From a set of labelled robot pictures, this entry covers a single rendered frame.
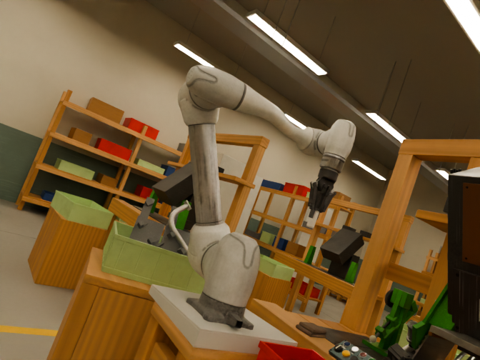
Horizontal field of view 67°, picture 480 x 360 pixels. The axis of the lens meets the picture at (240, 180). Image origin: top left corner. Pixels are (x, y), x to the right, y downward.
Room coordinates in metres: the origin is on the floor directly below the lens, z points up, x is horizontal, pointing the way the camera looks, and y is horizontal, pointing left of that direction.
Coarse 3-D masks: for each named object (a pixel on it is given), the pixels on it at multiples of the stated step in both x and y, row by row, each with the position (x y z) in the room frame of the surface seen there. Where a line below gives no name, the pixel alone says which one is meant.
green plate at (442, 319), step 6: (444, 288) 1.20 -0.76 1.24; (444, 294) 1.20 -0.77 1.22; (438, 300) 1.21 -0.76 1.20; (444, 300) 1.20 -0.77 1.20; (432, 306) 1.22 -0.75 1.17; (438, 306) 1.21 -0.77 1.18; (444, 306) 1.20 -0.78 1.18; (432, 312) 1.22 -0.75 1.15; (438, 312) 1.21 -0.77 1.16; (444, 312) 1.19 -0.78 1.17; (426, 318) 1.22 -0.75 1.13; (432, 318) 1.22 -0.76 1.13; (438, 318) 1.21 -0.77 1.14; (444, 318) 1.19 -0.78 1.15; (450, 318) 1.17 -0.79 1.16; (426, 324) 1.23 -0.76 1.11; (432, 324) 1.22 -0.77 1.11; (438, 324) 1.20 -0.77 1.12; (444, 324) 1.18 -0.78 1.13; (450, 324) 1.17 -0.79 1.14; (426, 330) 1.24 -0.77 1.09
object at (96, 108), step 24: (120, 120) 6.80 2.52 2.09; (48, 144) 6.20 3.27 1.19; (72, 144) 6.36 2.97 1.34; (96, 144) 6.93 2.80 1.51; (48, 168) 6.24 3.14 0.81; (72, 168) 6.53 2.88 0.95; (120, 168) 7.38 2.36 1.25; (144, 168) 7.21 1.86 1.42; (168, 168) 7.54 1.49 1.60; (24, 192) 6.17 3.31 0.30; (48, 192) 6.79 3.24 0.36; (120, 192) 7.01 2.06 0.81; (144, 192) 7.38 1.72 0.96
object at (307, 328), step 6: (300, 324) 1.42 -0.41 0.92; (306, 324) 1.41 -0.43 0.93; (312, 324) 1.44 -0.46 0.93; (300, 330) 1.41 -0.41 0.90; (306, 330) 1.39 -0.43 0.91; (312, 330) 1.37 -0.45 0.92; (318, 330) 1.39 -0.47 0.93; (324, 330) 1.42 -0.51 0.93; (312, 336) 1.37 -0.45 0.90; (318, 336) 1.39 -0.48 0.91; (324, 336) 1.42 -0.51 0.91
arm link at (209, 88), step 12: (192, 72) 1.13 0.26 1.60; (204, 72) 1.12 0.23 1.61; (216, 72) 1.13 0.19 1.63; (192, 84) 1.13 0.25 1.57; (204, 84) 1.13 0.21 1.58; (216, 84) 1.13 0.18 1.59; (228, 84) 1.14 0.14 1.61; (240, 84) 1.17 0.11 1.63; (192, 96) 1.22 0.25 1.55; (204, 96) 1.16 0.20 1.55; (216, 96) 1.15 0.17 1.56; (228, 96) 1.16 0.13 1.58; (240, 96) 1.17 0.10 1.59; (204, 108) 1.25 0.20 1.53; (228, 108) 1.21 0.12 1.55
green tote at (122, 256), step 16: (112, 240) 1.65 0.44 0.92; (128, 240) 1.63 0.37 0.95; (160, 240) 2.08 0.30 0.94; (112, 256) 1.62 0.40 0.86; (128, 256) 1.64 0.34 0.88; (144, 256) 1.66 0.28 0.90; (160, 256) 1.68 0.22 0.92; (176, 256) 1.70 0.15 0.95; (112, 272) 1.63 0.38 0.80; (128, 272) 1.65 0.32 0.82; (144, 272) 1.67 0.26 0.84; (160, 272) 1.69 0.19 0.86; (176, 272) 1.72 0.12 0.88; (192, 272) 1.74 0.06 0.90; (176, 288) 1.72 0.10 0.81; (192, 288) 1.75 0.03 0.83
